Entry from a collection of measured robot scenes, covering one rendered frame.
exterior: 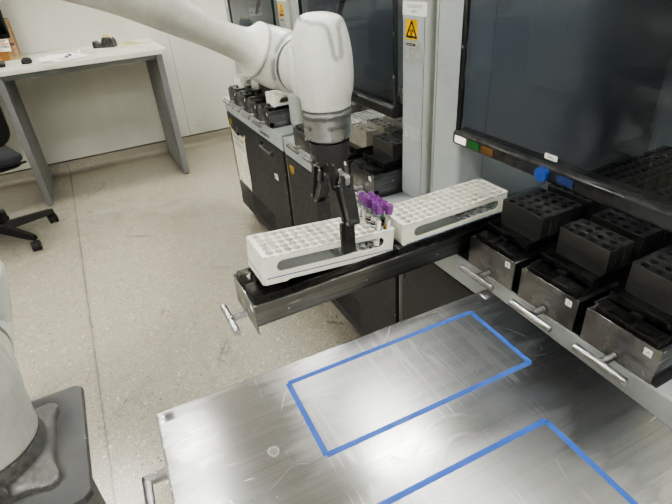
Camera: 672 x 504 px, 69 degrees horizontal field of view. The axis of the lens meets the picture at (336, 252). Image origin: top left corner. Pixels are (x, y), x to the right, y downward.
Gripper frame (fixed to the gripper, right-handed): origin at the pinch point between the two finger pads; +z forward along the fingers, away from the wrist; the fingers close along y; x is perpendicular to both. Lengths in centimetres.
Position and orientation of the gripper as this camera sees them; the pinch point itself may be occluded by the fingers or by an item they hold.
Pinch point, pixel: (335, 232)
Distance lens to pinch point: 102.3
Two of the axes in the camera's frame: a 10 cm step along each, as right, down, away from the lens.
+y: 4.6, 4.4, -7.7
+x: 8.9, -2.9, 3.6
